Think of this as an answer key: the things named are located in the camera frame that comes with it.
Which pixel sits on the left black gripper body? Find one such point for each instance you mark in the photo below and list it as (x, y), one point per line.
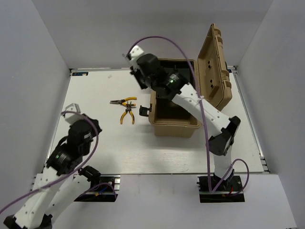
(87, 148)

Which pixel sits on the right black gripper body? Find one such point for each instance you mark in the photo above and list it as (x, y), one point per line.
(144, 82)

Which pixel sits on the yellow diagonal cutter pliers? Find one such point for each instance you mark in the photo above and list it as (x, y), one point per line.
(128, 110)

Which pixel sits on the yellow needle-nose pliers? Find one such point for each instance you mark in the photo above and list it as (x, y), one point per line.
(123, 101)

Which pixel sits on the tan plastic toolbox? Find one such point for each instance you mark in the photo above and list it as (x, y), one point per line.
(209, 72)

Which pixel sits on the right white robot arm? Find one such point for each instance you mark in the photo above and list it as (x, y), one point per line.
(220, 129)

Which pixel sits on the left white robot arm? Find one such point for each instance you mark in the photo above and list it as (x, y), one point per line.
(64, 177)

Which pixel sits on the black toolbox inner tray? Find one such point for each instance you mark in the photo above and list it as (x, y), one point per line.
(174, 75)

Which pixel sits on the blue label sticker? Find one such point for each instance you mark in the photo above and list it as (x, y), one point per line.
(79, 73)

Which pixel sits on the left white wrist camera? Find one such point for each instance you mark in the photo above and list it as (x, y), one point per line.
(72, 113)

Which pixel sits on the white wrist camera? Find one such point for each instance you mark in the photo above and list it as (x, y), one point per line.
(72, 113)
(132, 57)

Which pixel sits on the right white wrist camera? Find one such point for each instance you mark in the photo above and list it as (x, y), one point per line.
(132, 57)

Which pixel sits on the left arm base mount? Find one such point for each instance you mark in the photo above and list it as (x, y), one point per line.
(102, 188)

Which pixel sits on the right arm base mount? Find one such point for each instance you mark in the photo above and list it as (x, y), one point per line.
(225, 193)

